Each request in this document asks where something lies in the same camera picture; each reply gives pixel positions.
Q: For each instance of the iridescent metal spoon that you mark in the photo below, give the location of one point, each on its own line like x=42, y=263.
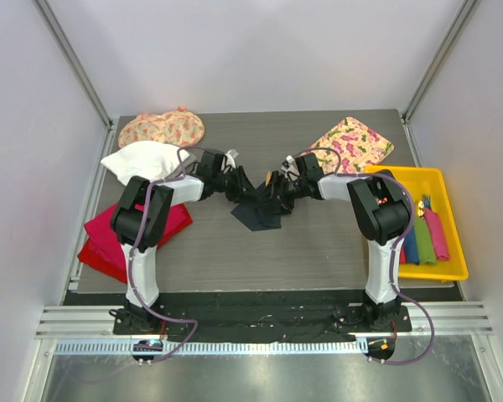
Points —
x=421, y=209

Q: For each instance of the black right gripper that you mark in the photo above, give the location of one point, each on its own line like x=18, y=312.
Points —
x=287, y=205

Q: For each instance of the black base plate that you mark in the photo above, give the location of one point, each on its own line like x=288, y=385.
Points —
x=310, y=316

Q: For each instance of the white cloth bag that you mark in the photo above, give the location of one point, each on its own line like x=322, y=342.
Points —
x=146, y=159

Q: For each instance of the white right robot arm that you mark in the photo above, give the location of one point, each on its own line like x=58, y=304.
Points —
x=382, y=212

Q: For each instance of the floral fabric pouch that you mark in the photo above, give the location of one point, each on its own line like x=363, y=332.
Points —
x=179, y=127

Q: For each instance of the red rolled napkin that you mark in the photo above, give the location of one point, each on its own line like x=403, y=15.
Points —
x=402, y=258

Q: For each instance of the blue rolled napkin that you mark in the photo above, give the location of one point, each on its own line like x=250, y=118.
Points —
x=410, y=248

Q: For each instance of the magenta cloth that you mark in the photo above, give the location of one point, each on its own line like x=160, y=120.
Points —
x=105, y=230

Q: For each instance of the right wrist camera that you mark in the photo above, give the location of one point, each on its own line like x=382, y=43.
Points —
x=303, y=167

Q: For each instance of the dark blue paper napkin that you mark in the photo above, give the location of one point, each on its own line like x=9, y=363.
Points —
x=249, y=215

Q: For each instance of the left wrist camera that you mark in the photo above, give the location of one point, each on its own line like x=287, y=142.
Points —
x=214, y=163

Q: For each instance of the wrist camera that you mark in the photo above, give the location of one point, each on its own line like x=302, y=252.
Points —
x=303, y=167
x=214, y=163

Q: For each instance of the floral pattern tray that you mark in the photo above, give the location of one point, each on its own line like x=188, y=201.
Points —
x=350, y=146

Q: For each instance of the aluminium front rail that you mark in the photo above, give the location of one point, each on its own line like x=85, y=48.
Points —
x=83, y=330

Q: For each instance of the grey cloth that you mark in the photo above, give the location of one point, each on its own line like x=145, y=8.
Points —
x=185, y=161

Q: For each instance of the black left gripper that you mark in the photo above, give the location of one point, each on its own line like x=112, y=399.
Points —
x=242, y=193

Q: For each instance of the red cloth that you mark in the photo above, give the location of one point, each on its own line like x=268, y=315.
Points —
x=96, y=259

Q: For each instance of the yellow plastic bin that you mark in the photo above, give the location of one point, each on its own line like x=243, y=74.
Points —
x=420, y=181

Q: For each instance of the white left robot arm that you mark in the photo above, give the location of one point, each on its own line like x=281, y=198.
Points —
x=140, y=220

